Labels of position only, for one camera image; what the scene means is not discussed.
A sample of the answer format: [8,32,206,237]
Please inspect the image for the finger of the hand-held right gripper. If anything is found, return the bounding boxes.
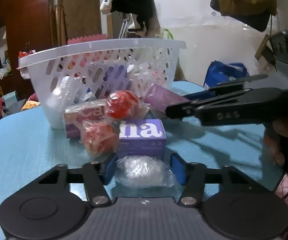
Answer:
[165,87,288,119]
[184,74,269,101]

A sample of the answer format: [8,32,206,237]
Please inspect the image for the person's right hand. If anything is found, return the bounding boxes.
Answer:
[263,119,288,167]

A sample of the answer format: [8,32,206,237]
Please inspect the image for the pink foam mat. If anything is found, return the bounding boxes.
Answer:
[67,33,108,46]

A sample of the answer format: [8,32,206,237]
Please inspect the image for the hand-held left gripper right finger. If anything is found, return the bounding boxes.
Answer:
[170,152,251,207]

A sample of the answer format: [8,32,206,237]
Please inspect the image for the metal crutches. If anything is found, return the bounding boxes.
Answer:
[120,14,135,39]

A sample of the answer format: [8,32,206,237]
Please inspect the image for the clear plastic bag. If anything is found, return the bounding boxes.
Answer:
[114,155,179,188]

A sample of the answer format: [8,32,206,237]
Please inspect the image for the green bag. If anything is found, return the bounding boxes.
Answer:
[160,28,175,40]

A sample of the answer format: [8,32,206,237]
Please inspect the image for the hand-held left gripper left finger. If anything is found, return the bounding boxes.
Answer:
[37,154,119,207]

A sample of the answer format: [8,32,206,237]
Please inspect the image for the brown wooden wardrobe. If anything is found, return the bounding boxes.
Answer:
[0,0,58,100]

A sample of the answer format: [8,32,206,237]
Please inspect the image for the wooden board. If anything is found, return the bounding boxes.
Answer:
[57,0,102,46]

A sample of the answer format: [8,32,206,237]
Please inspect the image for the yellow blanket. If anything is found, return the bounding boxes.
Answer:
[21,99,40,112]

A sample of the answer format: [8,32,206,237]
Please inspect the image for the pink packet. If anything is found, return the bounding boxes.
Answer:
[149,70,168,85]

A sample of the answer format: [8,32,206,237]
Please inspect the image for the red and white plastic bag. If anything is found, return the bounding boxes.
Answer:
[17,49,35,79]

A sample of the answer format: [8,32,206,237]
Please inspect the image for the blue shopping bag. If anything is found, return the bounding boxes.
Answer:
[203,60,250,89]

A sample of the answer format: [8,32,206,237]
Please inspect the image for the pink patterned cloth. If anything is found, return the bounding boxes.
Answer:
[275,174,288,220]

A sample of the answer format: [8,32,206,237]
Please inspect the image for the white plastic lattice basket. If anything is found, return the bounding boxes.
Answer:
[17,38,187,129]

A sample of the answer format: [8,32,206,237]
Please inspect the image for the brown hanging bag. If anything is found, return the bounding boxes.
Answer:
[210,0,278,32]

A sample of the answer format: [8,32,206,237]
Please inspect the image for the red ball in clear bag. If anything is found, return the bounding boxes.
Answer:
[79,120,120,158]

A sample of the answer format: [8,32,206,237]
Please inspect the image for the mauve box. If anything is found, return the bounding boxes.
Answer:
[143,84,192,114]

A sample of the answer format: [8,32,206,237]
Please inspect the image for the small purple box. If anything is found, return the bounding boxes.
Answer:
[103,64,129,89]

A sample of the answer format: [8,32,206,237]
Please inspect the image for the light blue box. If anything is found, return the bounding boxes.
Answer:
[2,91,18,108]

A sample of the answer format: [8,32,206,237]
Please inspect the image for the purple box with white letters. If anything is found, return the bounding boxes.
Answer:
[118,119,167,161]

